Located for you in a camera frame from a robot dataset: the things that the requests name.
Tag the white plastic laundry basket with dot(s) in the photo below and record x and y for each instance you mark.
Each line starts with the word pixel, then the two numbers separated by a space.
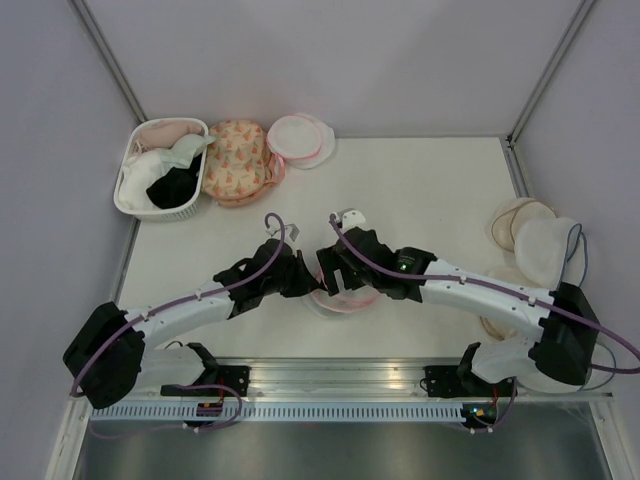
pixel 134 149

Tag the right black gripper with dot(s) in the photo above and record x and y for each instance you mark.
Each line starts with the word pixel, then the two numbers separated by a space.
pixel 330 261

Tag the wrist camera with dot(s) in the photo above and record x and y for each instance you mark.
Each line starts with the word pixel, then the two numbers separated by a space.
pixel 288 233
pixel 349 219

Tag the white round bag pink trim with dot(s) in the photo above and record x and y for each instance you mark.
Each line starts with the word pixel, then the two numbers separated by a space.
pixel 301 140

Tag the white slotted cable duct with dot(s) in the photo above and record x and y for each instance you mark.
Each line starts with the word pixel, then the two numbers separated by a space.
pixel 285 411

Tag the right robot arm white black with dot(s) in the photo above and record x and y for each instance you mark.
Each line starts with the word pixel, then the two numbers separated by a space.
pixel 552 339

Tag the right aluminium frame post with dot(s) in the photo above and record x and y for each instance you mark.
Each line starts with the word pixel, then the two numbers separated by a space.
pixel 561 50

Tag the floral peach laundry bag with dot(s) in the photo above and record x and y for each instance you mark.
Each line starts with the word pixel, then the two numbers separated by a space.
pixel 240 166

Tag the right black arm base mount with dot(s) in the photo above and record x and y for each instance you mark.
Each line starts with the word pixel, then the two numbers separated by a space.
pixel 456 381

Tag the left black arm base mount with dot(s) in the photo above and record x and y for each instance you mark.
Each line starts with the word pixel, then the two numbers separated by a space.
pixel 236 377

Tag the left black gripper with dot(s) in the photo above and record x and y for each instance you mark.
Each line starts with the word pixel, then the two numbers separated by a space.
pixel 305 282

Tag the aluminium mounting rail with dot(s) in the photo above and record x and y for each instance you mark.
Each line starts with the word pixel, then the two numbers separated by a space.
pixel 313 378

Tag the white bra in basket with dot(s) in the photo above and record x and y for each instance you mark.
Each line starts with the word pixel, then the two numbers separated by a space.
pixel 138 174

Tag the mint green bra in basket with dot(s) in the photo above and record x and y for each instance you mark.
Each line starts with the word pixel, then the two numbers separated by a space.
pixel 181 154

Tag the pale pink bra in basket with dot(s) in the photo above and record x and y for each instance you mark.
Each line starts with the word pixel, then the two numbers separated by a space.
pixel 165 133

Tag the round mesh bag pink trim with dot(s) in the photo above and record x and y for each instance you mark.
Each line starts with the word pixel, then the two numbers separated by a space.
pixel 345 303

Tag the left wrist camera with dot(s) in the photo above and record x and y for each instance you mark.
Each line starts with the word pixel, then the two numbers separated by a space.
pixel 288 233

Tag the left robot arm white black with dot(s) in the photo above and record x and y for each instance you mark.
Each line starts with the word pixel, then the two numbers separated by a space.
pixel 118 351

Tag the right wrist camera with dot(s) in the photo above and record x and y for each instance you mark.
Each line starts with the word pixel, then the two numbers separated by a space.
pixel 349 219

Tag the aluminium frame post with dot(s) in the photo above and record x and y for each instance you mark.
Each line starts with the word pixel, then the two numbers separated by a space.
pixel 90 25
pixel 561 50

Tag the left aluminium frame post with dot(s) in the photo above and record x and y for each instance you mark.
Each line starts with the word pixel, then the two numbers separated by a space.
pixel 90 25

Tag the black bra in basket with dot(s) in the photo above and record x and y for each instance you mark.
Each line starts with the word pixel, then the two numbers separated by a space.
pixel 175 188

